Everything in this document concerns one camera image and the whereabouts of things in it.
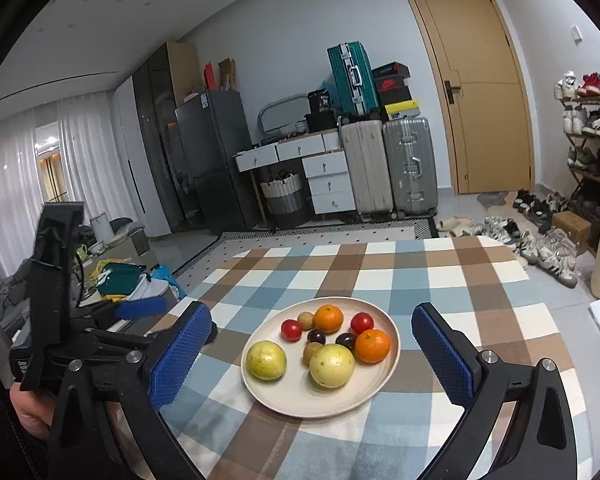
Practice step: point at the pale yellow round fruit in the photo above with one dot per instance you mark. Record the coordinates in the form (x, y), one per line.
(331, 366)

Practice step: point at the large red tomato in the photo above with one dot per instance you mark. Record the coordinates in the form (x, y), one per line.
(362, 322)

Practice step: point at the teal suitcase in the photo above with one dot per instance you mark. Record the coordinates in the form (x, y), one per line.
(352, 80)

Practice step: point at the wooden door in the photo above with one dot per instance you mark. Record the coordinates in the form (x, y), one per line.
(480, 110)

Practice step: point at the small cardboard box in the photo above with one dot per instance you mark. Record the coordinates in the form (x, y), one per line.
(572, 230)

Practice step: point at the dark glass cabinet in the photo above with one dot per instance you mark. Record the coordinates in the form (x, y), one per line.
(155, 135)

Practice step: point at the checkered tablecloth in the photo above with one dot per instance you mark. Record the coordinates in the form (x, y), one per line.
(430, 270)

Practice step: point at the grey rounded metal frame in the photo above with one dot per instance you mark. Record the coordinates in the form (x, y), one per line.
(280, 100)

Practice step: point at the black red shoe box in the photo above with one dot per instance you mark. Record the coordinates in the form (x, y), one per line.
(392, 92)

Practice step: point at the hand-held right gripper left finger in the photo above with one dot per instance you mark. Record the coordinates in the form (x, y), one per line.
(180, 355)

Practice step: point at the person's left forearm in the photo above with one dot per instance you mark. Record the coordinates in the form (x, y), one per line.
(5, 460)

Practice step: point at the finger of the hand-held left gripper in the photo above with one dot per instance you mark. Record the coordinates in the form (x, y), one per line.
(140, 307)
(122, 341)

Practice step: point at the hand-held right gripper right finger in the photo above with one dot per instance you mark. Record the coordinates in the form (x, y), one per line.
(442, 355)

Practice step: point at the silver suitcase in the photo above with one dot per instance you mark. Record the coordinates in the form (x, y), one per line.
(410, 170)

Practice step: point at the small red tomato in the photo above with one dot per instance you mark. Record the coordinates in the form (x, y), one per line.
(291, 330)

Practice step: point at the white wall switch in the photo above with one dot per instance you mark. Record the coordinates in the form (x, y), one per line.
(577, 32)

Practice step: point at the yellow-green round fruit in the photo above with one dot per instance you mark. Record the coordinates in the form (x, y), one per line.
(265, 360)

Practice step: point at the large orange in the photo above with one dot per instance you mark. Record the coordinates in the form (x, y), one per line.
(372, 346)

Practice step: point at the dark purple plum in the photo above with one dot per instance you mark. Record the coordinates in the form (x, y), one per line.
(316, 336)
(346, 341)

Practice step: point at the blue white plastic bag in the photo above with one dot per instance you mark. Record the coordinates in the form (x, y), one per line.
(165, 282)

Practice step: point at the grey refrigerator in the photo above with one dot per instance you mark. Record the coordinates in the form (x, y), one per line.
(215, 160)

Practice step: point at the white curtains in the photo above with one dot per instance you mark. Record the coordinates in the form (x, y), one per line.
(10, 185)

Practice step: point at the grey doormat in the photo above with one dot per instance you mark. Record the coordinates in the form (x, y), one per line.
(495, 200)

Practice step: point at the flat cardboard box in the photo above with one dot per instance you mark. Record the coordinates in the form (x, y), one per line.
(227, 75)

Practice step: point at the small orange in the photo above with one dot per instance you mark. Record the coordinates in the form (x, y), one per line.
(328, 319)

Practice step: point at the green yellow bag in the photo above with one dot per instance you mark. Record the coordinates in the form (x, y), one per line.
(117, 277)

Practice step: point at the wooden shoe rack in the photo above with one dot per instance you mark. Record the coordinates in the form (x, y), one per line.
(595, 175)

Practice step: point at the white wardrobe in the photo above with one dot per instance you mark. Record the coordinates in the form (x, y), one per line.
(140, 185)

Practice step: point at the cream round plate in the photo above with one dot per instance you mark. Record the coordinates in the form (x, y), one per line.
(280, 400)

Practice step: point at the white suitcase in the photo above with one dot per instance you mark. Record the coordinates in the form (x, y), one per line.
(367, 170)

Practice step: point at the large cardboard box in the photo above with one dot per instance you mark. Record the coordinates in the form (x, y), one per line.
(187, 75)

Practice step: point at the brown longan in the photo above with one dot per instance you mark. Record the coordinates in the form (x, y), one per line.
(310, 355)
(306, 319)

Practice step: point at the person's left hand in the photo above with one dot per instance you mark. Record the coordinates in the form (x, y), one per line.
(27, 410)

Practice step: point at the woven grey white basket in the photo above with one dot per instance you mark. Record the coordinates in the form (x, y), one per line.
(285, 200)

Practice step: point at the black jar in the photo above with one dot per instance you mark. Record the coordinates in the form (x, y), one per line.
(320, 101)

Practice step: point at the yellow black shoe box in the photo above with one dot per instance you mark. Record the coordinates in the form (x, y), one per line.
(402, 110)

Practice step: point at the pile of shoes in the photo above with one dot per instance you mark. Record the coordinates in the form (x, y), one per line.
(545, 250)

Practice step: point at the white desk with drawers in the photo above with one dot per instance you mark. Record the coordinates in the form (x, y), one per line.
(327, 180)

